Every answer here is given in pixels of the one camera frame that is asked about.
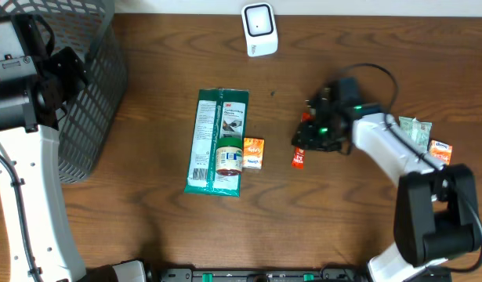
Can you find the green 3M gloves package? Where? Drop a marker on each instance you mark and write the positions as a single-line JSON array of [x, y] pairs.
[[219, 113]]

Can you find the red snack bar wrapper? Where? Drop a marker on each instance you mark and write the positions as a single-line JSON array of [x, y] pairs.
[[299, 154]]

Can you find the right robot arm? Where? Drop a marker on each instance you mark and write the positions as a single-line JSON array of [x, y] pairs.
[[436, 218]]

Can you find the grey plastic mesh basket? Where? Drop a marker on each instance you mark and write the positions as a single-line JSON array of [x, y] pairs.
[[85, 120]]

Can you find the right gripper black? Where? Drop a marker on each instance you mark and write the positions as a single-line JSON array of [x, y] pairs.
[[308, 139]]

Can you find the orange tissue pack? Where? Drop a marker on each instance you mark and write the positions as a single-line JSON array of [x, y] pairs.
[[441, 151], [253, 153]]

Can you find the mint green wipes packet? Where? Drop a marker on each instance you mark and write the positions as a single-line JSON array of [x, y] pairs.
[[418, 131]]

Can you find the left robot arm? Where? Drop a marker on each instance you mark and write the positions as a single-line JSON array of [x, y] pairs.
[[36, 81]]

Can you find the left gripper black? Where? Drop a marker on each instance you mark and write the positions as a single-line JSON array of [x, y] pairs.
[[67, 73]]

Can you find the white barcode scanner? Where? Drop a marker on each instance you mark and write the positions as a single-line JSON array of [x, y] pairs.
[[260, 29]]

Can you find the green lid glass jar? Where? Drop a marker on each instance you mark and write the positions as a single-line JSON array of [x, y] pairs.
[[229, 156]]

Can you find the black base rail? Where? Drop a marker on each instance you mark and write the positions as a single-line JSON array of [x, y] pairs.
[[327, 274]]

